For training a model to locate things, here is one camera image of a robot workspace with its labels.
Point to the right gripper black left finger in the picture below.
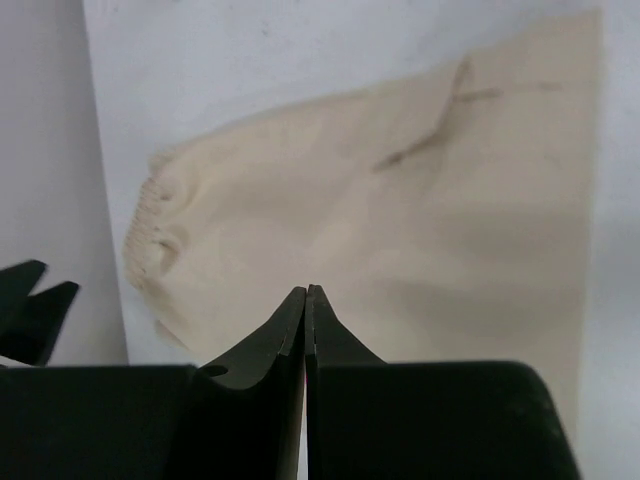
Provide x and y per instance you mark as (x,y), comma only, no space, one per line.
(244,411)

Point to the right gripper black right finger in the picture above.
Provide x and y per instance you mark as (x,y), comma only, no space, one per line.
(369,419)

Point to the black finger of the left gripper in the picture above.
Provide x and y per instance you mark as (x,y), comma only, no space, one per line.
(17,282)
(31,337)

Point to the beige trousers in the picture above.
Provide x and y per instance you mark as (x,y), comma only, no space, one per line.
(445,214)

